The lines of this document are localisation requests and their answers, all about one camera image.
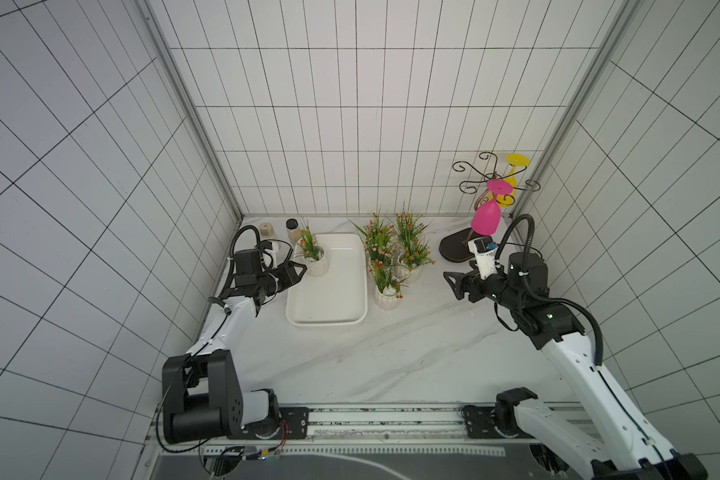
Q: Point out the beige cap white bottle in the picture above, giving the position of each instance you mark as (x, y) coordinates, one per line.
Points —
(266, 231)

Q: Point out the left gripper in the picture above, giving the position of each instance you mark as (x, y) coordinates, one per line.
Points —
(289, 274)

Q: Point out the yellow wine glass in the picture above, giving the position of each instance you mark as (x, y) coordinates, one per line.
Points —
(518, 163)

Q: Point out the potted gypsophila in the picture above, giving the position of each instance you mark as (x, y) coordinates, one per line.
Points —
(378, 240)
(386, 286)
(313, 253)
(413, 251)

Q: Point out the black wire glass rack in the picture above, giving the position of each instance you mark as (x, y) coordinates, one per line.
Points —
(453, 247)

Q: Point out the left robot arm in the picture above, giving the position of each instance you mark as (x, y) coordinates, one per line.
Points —
(202, 396)

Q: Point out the aluminium mounting rail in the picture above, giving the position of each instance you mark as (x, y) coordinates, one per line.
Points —
(386, 423)

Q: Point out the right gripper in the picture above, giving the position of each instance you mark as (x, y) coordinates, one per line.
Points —
(472, 285)

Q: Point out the black cap spice bottle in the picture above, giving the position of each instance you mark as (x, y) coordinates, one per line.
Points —
(294, 230)

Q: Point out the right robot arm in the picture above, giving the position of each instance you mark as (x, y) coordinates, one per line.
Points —
(628, 445)

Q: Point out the white storage tray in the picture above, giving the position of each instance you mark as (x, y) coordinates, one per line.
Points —
(338, 297)

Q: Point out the magenta wine glass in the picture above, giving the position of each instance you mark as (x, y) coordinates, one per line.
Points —
(488, 213)

